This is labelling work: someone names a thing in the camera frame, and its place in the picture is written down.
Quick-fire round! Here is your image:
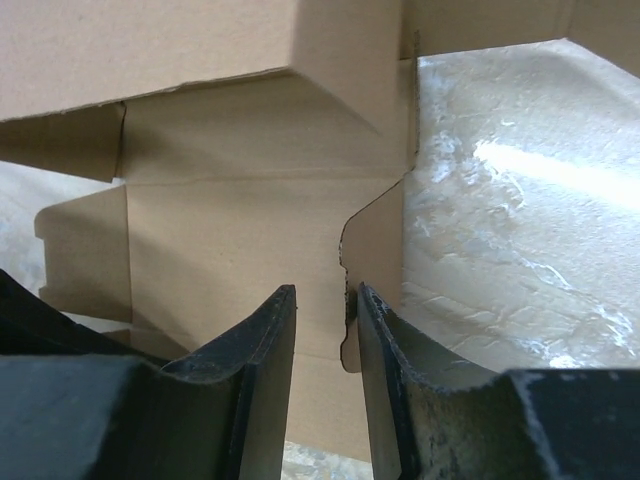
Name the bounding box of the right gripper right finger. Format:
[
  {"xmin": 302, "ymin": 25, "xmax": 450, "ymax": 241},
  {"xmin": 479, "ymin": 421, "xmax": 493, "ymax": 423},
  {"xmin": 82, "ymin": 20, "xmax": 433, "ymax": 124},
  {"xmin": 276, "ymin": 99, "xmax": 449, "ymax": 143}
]
[{"xmin": 357, "ymin": 285, "xmax": 639, "ymax": 479}]

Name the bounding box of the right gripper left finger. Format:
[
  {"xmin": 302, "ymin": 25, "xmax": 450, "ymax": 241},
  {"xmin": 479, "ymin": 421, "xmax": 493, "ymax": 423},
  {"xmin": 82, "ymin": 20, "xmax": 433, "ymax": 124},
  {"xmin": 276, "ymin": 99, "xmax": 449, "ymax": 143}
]
[{"xmin": 1, "ymin": 275, "xmax": 296, "ymax": 479}]

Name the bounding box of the brown cardboard box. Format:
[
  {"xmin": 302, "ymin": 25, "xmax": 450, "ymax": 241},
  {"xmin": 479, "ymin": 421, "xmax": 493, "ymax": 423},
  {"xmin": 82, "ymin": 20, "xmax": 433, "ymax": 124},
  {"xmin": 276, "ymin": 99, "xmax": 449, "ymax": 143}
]
[{"xmin": 1, "ymin": 1, "xmax": 639, "ymax": 460}]

